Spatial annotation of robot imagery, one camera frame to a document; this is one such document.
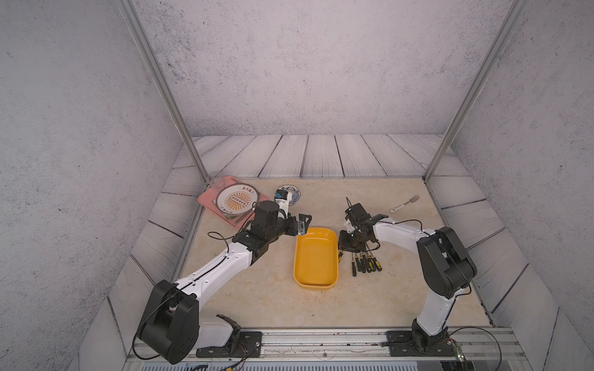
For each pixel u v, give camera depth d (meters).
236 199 1.11
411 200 1.12
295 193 1.11
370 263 0.89
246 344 0.73
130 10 0.70
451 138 1.04
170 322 0.41
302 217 0.73
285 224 0.72
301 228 0.73
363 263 0.90
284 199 0.73
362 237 0.70
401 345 0.71
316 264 0.91
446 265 0.49
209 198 1.11
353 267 0.89
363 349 0.73
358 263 0.91
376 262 0.91
